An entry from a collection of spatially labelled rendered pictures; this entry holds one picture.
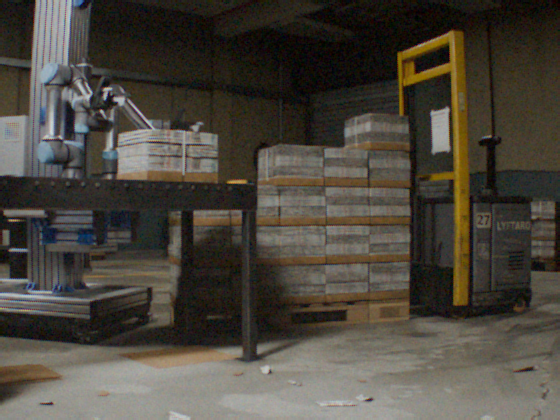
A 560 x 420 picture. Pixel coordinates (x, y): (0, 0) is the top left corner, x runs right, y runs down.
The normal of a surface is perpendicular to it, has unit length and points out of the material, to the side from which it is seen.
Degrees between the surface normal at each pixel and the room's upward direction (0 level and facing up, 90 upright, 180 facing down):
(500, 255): 90
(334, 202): 89
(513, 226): 90
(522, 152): 90
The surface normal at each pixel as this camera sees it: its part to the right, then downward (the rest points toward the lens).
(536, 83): -0.75, 0.00
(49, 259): -0.21, -0.01
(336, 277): 0.33, -0.02
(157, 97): 0.66, -0.01
